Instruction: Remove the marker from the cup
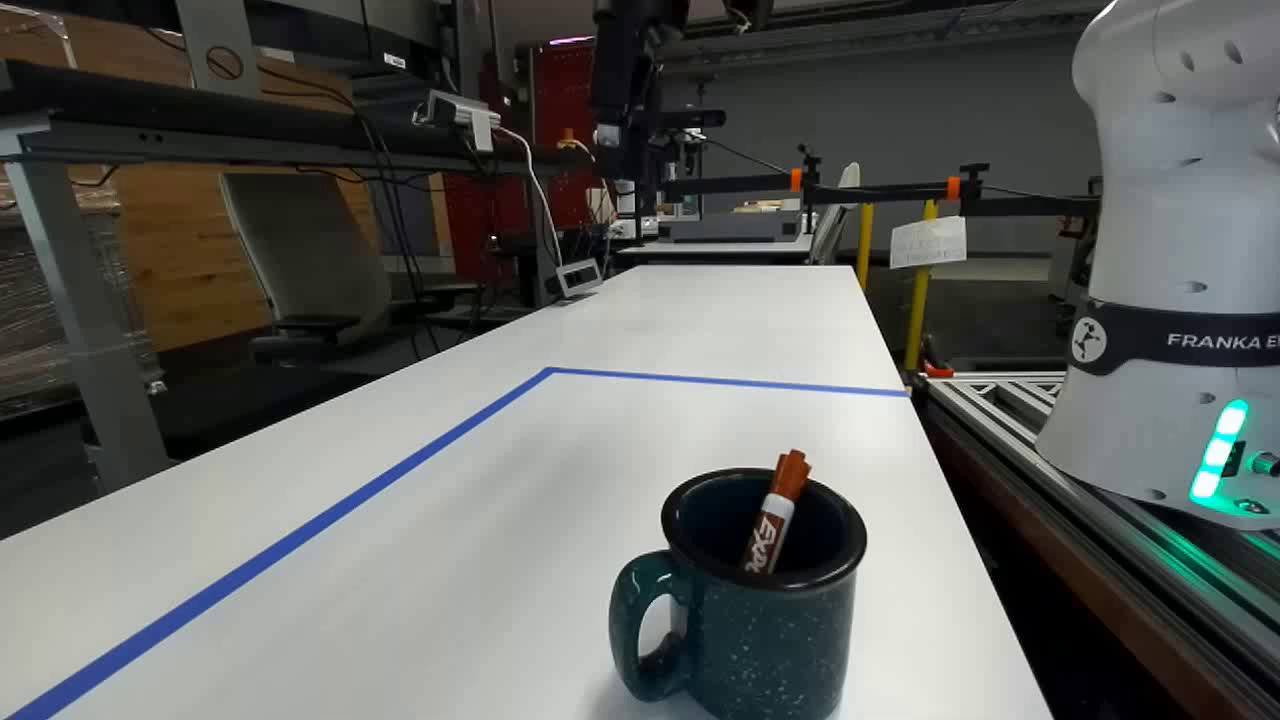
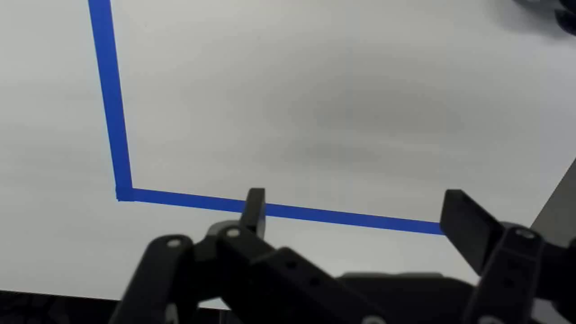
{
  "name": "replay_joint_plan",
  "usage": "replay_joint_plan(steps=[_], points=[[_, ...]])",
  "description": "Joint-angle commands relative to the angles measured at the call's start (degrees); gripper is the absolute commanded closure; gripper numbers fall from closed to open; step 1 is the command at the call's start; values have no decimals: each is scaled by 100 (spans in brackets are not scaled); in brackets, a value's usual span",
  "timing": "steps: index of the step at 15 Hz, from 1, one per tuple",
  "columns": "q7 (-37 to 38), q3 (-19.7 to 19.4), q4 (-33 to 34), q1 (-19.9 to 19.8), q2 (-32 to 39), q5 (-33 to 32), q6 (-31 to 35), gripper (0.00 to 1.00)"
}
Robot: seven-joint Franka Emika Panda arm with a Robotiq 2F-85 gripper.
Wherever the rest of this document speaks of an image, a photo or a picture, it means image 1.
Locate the long blue tape line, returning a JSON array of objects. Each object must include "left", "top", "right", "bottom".
[{"left": 3, "top": 365, "right": 561, "bottom": 720}]

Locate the white power strip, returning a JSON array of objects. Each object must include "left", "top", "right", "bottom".
[{"left": 422, "top": 88, "right": 505, "bottom": 158}]

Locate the black boom with orange clamps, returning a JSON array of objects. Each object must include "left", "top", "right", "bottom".
[{"left": 656, "top": 142, "right": 1106, "bottom": 225}]

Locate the grey metal rack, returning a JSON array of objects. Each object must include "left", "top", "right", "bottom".
[{"left": 0, "top": 55, "right": 535, "bottom": 491}]

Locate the small grey adapter box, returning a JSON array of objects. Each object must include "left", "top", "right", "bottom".
[{"left": 554, "top": 254, "right": 604, "bottom": 298}]

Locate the white paper sign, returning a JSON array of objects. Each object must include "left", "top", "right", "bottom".
[{"left": 890, "top": 210, "right": 974, "bottom": 276}]

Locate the aluminium extrusion base frame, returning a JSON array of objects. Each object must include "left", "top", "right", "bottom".
[{"left": 916, "top": 366, "right": 1280, "bottom": 720}]

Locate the red cabinet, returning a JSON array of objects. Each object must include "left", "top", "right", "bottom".
[{"left": 441, "top": 31, "right": 601, "bottom": 289}]

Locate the orange-capped dry erase marker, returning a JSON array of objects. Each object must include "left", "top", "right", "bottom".
[{"left": 742, "top": 443, "right": 816, "bottom": 579}]

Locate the white background table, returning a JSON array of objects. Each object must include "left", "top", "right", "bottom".
[{"left": 608, "top": 210, "right": 821, "bottom": 262}]

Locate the tall yellow post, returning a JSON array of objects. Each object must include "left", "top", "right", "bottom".
[{"left": 901, "top": 197, "right": 944, "bottom": 378}]

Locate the plywood panel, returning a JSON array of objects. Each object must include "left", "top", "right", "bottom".
[{"left": 0, "top": 3, "right": 392, "bottom": 361}]

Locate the white power cable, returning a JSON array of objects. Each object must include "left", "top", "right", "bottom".
[{"left": 498, "top": 124, "right": 577, "bottom": 289}]

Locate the short blue tape line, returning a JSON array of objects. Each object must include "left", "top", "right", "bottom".
[{"left": 546, "top": 365, "right": 916, "bottom": 402}]

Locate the dark green speckled mug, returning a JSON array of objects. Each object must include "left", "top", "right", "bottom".
[{"left": 608, "top": 465, "right": 873, "bottom": 720}]

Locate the short yellow post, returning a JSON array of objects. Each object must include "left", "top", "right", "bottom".
[{"left": 853, "top": 198, "right": 882, "bottom": 291}]

